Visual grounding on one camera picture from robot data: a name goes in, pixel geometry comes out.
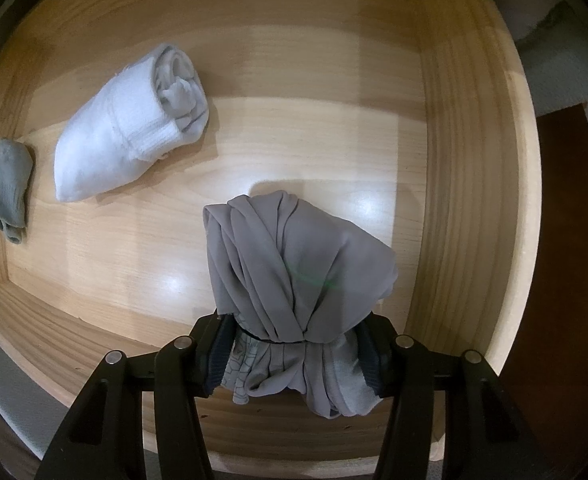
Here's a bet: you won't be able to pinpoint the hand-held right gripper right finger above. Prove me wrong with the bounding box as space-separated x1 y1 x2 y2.
354 311 554 480

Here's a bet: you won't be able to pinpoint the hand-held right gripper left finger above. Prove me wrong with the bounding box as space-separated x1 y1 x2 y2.
34 312 238 480

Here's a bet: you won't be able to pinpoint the plain grey underwear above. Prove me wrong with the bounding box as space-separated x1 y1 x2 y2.
203 190 399 419

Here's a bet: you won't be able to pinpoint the white sock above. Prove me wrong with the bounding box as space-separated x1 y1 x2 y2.
54 44 210 204

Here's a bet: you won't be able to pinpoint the grey-green sock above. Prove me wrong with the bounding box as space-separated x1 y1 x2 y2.
0 138 35 245

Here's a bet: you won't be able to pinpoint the white patterned cover cloth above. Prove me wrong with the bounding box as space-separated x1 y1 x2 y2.
476 0 588 134

